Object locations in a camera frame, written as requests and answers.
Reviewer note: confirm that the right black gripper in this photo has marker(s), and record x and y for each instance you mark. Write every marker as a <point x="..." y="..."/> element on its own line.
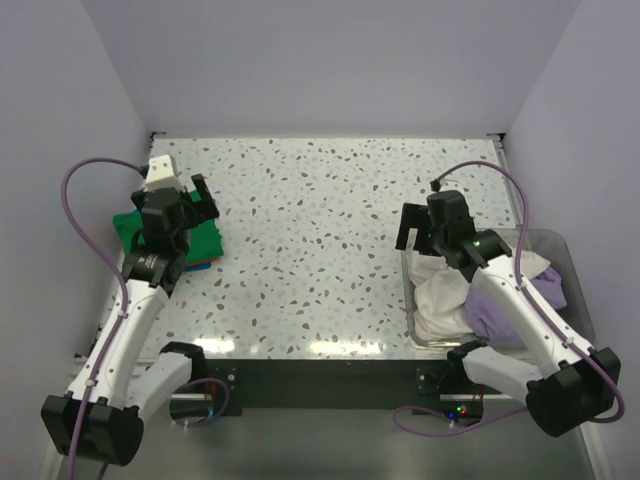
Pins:
<point x="411" y="216"/>

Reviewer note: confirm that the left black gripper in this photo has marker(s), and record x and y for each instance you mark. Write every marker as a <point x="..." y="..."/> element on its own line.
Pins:
<point x="206" y="207"/>

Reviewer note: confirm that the purple t-shirt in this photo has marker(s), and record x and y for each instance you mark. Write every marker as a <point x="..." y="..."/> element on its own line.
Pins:
<point x="529" y="304"/>

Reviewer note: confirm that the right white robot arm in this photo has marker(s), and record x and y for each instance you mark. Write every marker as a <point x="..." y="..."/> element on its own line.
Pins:
<point x="568" y="381"/>

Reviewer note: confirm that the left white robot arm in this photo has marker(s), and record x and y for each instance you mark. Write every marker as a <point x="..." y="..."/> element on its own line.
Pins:
<point x="103" y="412"/>

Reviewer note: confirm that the folded green t-shirt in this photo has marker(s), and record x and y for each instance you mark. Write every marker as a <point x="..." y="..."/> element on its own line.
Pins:
<point x="204" y="243"/>

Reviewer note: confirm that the white t-shirt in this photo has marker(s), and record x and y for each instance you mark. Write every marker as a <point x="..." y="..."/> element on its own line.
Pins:
<point x="447" y="307"/>

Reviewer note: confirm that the clear plastic bin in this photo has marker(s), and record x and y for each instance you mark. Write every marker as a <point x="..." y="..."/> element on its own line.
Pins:
<point x="543" y="249"/>

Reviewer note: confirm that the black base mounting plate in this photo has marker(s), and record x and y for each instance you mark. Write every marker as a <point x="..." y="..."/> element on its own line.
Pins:
<point x="331" y="384"/>

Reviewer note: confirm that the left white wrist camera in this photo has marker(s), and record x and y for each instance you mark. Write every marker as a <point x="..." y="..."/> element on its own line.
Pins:
<point x="162" y="173"/>

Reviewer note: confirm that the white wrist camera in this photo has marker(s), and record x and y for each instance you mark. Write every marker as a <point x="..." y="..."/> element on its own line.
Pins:
<point x="446" y="184"/>
<point x="162" y="173"/>

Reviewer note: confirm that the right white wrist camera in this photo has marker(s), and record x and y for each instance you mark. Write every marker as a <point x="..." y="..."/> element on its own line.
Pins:
<point x="446" y="184"/>

